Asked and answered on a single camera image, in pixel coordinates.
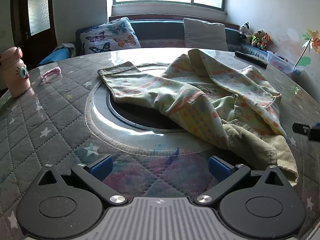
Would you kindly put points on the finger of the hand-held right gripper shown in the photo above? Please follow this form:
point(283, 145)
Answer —
point(301, 128)

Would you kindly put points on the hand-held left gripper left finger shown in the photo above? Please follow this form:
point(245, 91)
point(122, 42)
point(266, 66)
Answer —
point(101, 167)

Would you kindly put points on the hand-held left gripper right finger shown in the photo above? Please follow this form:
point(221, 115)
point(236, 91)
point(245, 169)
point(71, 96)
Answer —
point(220, 167)

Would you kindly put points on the pastel patterned fleece jacket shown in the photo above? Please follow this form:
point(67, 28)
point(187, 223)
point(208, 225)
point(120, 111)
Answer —
point(180, 97)

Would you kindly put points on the round black cooktop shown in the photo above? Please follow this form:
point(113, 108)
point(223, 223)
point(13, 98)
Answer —
point(135, 115)

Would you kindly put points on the clear plastic storage box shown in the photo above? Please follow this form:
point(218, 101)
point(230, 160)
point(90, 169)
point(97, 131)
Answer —
point(280, 63)

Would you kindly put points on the grey quilted star table cover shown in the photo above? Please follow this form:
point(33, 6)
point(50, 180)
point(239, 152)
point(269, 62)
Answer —
point(50, 120)

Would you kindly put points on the black remote control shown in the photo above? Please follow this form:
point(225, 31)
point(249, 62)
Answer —
point(250, 58)

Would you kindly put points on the colourful paper pinwheel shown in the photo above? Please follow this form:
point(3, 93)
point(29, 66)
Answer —
point(313, 38)

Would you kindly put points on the orange plush toy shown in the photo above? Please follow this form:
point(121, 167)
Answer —
point(265, 41)

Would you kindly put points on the bear plush in green vest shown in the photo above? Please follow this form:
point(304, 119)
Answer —
point(256, 40)

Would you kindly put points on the black and white cow plush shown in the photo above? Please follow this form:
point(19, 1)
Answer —
point(244, 28)

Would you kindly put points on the blue cushion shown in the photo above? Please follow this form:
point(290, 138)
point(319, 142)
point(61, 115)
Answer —
point(53, 56)

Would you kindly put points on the pink cartoon water bottle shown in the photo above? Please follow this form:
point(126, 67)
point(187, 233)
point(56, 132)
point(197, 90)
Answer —
point(15, 80)

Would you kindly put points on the grey knitted blanket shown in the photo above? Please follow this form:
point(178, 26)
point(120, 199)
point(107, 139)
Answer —
point(67, 48)

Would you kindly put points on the butterfly print pillow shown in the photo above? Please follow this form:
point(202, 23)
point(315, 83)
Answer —
point(110, 35)

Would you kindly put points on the plain grey pillow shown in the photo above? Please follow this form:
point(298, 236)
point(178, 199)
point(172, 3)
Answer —
point(205, 35)

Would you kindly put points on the dark wooden door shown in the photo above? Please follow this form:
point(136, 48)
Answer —
point(42, 45)

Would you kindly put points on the blue bench sofa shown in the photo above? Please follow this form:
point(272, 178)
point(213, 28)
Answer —
point(160, 30)

